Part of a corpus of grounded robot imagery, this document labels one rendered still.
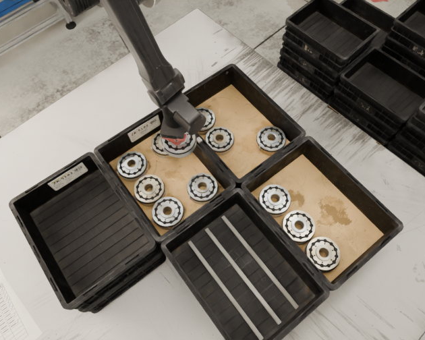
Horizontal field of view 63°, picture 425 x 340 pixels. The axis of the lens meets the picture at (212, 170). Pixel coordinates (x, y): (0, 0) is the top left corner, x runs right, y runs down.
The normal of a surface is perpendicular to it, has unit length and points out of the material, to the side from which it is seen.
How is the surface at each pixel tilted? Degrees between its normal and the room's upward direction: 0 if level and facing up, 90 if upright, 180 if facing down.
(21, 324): 0
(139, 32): 85
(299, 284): 0
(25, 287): 0
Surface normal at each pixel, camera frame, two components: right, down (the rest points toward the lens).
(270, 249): -0.03, -0.44
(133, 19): 0.66, 0.62
